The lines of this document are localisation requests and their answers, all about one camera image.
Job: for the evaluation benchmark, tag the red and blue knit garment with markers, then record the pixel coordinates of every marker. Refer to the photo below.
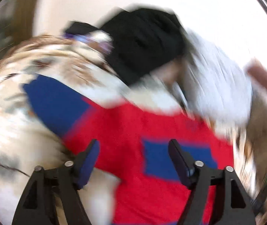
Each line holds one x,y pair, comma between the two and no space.
133,147

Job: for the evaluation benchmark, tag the cream leaf-print fleece blanket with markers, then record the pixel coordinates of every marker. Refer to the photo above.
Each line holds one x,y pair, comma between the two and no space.
25,142

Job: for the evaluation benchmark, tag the brown wooden headboard rail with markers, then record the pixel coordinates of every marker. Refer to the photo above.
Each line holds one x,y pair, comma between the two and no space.
257,72

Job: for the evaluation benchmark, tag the purple and white small item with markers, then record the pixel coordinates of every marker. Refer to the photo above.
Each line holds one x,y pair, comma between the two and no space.
97,40

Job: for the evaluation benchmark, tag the light grey quilted pillow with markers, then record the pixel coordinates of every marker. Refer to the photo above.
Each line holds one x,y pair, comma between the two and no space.
213,85

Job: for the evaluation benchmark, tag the black clothing pile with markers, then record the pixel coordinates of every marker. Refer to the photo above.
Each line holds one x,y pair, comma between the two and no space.
142,41

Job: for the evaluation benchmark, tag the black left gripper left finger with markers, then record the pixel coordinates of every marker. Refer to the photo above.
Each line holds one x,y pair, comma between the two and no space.
37,204

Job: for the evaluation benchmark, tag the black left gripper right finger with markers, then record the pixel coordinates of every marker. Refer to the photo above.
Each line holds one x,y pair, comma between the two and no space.
231,203

